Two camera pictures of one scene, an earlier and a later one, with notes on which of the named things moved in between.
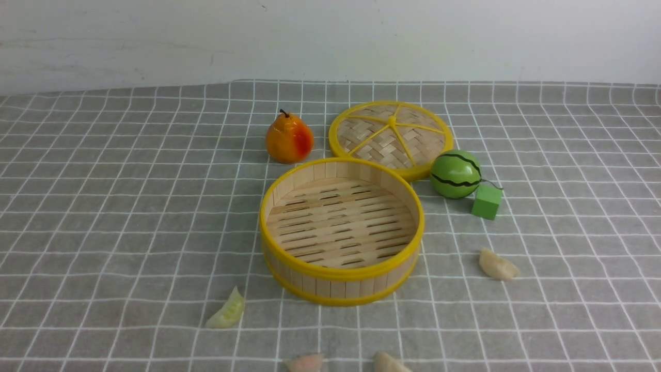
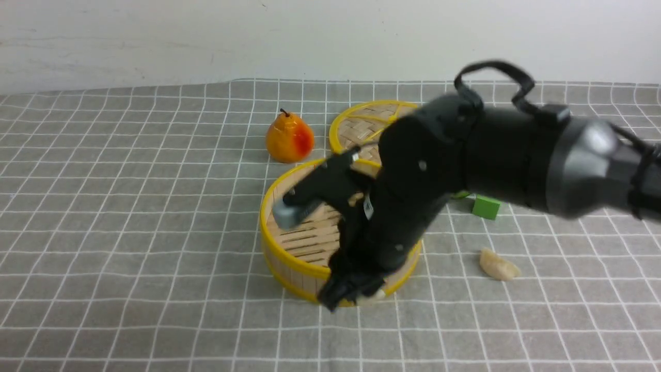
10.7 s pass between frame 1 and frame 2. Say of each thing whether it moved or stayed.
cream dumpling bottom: moved
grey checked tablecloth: stayed
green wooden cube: stayed
